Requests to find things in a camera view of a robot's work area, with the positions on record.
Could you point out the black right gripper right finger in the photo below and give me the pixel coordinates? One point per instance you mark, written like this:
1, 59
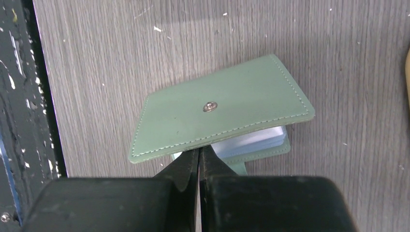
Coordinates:
241, 203

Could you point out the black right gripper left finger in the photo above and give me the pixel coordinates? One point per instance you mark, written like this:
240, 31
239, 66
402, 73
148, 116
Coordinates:
163, 203

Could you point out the green card holder wallet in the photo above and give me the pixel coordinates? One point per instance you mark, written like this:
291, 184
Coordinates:
241, 111

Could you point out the yellow oval tray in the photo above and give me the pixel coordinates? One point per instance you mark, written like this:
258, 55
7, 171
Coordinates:
407, 74

